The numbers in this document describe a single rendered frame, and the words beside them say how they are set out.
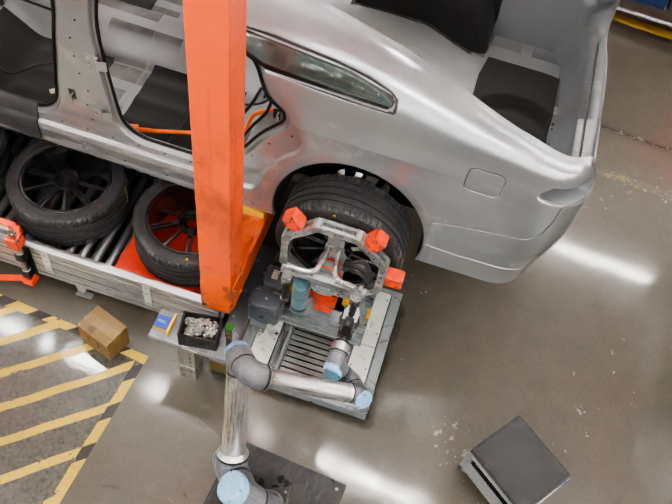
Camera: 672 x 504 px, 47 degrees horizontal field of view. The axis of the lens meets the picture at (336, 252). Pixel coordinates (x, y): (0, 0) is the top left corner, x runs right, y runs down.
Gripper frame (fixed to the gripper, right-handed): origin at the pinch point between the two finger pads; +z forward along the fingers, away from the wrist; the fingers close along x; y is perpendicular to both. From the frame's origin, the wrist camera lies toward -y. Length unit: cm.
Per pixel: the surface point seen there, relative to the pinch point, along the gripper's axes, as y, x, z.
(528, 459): 49, 107, -25
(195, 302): 45, -83, 0
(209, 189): -69, -69, -8
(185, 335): 26, -76, -29
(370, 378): 75, 19, 4
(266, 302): 42, -47, 12
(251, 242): 14, -62, 27
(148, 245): 32, -117, 17
